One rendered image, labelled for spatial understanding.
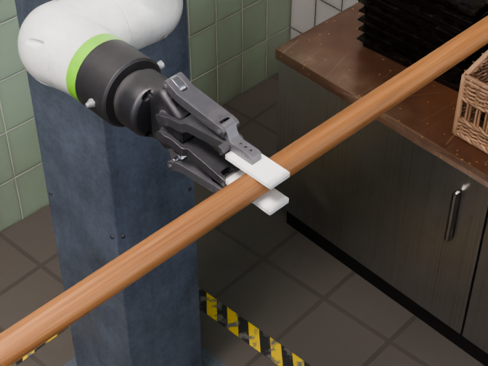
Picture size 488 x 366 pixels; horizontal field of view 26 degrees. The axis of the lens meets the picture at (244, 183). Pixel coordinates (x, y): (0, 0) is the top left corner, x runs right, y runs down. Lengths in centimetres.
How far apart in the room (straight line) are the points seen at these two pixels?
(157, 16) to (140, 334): 93
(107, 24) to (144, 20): 5
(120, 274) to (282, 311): 157
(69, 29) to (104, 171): 56
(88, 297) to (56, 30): 40
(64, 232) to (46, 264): 67
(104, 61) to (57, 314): 36
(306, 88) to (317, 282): 53
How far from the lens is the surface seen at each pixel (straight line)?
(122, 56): 125
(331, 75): 233
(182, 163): 123
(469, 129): 217
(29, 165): 278
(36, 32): 131
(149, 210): 195
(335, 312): 260
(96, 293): 103
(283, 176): 112
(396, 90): 126
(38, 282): 270
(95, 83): 125
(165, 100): 120
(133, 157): 184
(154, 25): 137
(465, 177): 218
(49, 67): 131
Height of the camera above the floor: 196
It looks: 42 degrees down
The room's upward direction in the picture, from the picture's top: straight up
